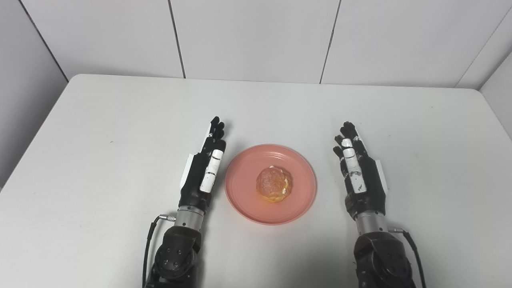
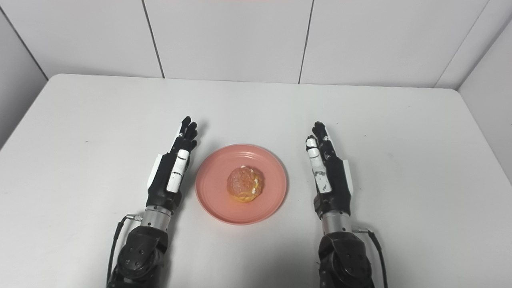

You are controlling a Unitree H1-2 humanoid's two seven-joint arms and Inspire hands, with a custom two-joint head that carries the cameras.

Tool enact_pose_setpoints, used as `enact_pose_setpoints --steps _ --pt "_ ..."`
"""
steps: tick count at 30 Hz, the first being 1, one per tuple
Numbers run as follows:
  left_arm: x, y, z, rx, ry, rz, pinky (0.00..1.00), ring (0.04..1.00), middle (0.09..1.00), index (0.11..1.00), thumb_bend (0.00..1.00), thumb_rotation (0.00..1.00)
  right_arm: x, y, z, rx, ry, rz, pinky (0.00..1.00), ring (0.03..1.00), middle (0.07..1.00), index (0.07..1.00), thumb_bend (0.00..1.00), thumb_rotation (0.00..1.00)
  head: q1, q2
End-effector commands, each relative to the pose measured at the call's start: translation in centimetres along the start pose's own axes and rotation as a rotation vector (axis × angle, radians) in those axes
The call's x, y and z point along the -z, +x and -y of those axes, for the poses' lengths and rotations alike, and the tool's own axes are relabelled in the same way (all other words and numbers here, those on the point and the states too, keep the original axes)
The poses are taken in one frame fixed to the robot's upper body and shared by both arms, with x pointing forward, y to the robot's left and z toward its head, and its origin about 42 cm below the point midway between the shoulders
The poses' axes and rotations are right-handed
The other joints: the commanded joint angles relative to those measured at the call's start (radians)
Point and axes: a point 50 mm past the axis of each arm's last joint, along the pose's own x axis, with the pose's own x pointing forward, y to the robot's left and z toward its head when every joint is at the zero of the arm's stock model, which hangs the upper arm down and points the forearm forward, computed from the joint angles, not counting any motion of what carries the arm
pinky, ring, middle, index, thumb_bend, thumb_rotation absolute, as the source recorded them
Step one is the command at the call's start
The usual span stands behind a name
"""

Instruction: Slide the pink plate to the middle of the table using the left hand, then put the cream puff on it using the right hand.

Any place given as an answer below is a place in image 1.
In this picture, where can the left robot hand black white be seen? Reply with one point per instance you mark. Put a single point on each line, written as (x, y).
(200, 176)

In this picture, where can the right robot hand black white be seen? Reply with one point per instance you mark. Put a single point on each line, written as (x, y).
(362, 180)

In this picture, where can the pink round plate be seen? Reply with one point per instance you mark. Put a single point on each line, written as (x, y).
(270, 184)

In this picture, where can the cream puff pastry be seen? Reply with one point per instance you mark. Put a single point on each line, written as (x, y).
(274, 184)

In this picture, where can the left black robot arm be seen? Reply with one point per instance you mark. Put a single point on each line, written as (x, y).
(176, 256)

